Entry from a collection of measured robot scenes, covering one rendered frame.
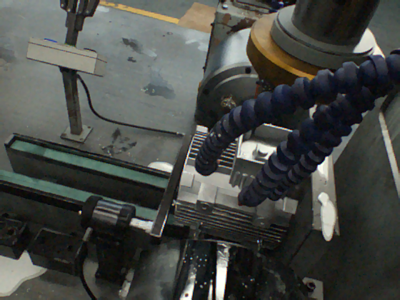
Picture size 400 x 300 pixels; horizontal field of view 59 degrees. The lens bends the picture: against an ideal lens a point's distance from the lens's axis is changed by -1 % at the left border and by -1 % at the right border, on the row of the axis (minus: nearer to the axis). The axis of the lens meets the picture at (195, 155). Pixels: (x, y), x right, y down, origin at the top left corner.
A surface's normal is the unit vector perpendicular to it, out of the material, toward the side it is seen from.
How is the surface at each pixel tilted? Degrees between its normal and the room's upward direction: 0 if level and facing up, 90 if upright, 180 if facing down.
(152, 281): 47
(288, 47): 90
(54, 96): 0
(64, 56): 52
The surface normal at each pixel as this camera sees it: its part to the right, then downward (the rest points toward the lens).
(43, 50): -0.07, 0.13
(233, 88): -0.20, 0.69
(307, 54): -0.50, 0.57
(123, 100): 0.15, -0.68
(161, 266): -0.56, -0.66
